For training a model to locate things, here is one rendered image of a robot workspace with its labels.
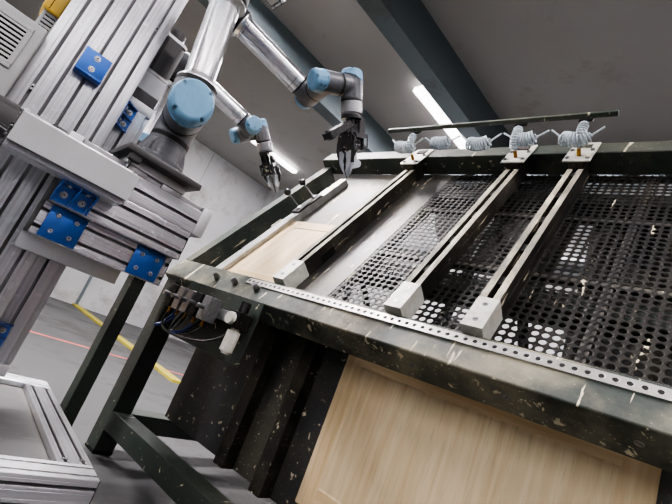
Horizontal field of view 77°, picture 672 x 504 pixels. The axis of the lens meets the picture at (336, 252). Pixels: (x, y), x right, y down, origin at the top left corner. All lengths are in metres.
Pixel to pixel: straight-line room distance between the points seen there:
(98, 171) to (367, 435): 1.08
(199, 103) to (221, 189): 8.47
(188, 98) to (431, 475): 1.23
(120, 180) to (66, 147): 0.13
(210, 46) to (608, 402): 1.29
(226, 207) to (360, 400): 8.48
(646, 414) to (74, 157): 1.31
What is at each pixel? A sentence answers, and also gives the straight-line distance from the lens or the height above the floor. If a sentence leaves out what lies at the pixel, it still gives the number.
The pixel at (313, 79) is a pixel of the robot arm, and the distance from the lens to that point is 1.49.
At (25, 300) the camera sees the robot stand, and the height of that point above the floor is 0.54.
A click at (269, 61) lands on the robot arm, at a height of 1.55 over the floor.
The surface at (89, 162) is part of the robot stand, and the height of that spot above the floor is 0.92.
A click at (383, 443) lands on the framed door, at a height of 0.54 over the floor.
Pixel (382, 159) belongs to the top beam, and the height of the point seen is 1.85.
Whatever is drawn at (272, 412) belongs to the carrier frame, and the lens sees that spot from 1.77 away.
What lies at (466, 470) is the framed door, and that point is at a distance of 1.35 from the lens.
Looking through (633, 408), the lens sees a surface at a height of 0.84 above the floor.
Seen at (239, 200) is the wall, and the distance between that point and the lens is 9.90.
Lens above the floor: 0.70
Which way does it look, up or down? 14 degrees up
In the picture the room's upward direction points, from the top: 22 degrees clockwise
